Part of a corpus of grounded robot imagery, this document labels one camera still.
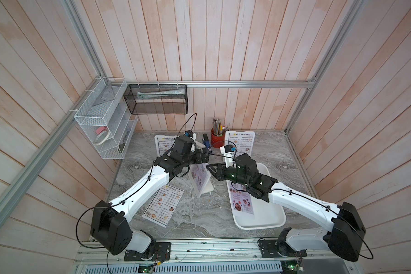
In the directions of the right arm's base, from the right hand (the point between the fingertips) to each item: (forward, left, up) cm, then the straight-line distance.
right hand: (207, 166), depth 74 cm
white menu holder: (0, 0, -22) cm, 22 cm away
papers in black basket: (+38, +32, +12) cm, 51 cm away
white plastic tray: (-14, -29, -23) cm, 39 cm away
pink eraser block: (+17, +52, +6) cm, 55 cm away
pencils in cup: (+35, -7, -12) cm, 38 cm away
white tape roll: (+10, +48, +6) cm, 50 cm away
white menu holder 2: (+23, -21, -9) cm, 33 cm away
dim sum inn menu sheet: (-9, +23, -24) cm, 34 cm away
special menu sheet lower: (-7, -17, -20) cm, 27 cm away
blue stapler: (+34, +1, -20) cm, 39 cm away
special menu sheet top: (+1, +3, -9) cm, 10 cm away
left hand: (+7, +2, -1) cm, 8 cm away
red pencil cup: (+29, -6, -16) cm, 34 cm away
